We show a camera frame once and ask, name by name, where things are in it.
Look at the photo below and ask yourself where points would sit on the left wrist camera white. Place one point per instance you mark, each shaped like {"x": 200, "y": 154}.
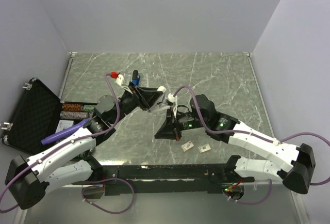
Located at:
{"x": 122, "y": 79}

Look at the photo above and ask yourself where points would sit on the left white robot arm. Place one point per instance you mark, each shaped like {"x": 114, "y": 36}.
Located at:
{"x": 29, "y": 180}

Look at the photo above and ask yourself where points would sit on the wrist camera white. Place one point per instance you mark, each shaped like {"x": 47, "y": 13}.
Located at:
{"x": 173, "y": 102}
{"x": 122, "y": 79}

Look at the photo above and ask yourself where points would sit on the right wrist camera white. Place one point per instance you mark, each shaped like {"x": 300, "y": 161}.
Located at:
{"x": 173, "y": 102}

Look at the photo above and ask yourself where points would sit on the black foam-lined case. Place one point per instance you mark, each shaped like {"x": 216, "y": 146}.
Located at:
{"x": 36, "y": 116}

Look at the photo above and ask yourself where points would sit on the small white staple box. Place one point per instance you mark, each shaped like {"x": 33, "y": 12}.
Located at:
{"x": 204, "y": 148}

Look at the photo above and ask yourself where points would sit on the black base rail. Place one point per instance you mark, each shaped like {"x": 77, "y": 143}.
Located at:
{"x": 210, "y": 178}

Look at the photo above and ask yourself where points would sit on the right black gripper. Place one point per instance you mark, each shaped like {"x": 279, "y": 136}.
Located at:
{"x": 170, "y": 129}

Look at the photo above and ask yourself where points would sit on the staple box with red mark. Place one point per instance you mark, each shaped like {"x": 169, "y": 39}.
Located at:
{"x": 185, "y": 147}

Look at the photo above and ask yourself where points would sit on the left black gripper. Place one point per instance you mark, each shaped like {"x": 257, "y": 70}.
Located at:
{"x": 144, "y": 97}

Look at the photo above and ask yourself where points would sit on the purple pen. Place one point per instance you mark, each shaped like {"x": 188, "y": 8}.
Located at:
{"x": 65, "y": 133}

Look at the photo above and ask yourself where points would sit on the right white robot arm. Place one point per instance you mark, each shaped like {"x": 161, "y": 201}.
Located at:
{"x": 290, "y": 164}

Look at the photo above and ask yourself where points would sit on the blue black stapler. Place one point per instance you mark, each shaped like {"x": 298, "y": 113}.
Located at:
{"x": 136, "y": 77}

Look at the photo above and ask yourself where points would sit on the orange patterned tape roll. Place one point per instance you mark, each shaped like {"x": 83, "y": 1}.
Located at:
{"x": 73, "y": 107}

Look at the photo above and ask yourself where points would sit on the white stapler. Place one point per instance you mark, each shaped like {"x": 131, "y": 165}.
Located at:
{"x": 161, "y": 103}

